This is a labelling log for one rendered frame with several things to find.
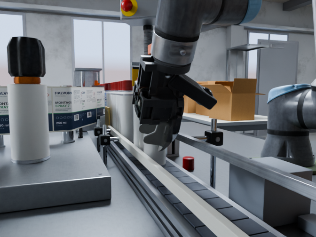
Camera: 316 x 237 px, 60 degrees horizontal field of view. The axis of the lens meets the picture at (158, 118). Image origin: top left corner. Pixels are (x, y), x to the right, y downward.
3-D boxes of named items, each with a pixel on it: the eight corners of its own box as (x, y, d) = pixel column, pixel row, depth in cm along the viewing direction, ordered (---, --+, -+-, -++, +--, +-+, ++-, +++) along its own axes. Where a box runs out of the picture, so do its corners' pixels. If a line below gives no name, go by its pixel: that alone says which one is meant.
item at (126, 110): (118, 141, 92) (118, 80, 90) (133, 140, 94) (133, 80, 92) (122, 144, 88) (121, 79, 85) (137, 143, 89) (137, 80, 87)
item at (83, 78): (74, 127, 127) (73, 70, 124) (103, 125, 131) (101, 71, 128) (75, 131, 113) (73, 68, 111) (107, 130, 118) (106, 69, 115)
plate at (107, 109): (104, 127, 117) (104, 106, 116) (106, 127, 117) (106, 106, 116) (107, 130, 108) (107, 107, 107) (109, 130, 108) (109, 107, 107)
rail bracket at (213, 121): (184, 197, 58) (185, 119, 56) (215, 193, 60) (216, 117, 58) (191, 202, 54) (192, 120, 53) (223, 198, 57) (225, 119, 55)
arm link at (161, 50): (188, 28, 49) (207, 45, 43) (183, 52, 52) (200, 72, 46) (148, 25, 47) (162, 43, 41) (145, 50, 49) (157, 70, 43)
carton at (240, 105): (196, 117, 271) (197, 79, 267) (237, 115, 291) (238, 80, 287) (222, 122, 233) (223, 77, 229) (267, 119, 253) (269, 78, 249)
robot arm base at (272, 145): (250, 157, 89) (251, 127, 88) (288, 154, 93) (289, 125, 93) (284, 169, 75) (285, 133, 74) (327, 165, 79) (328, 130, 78)
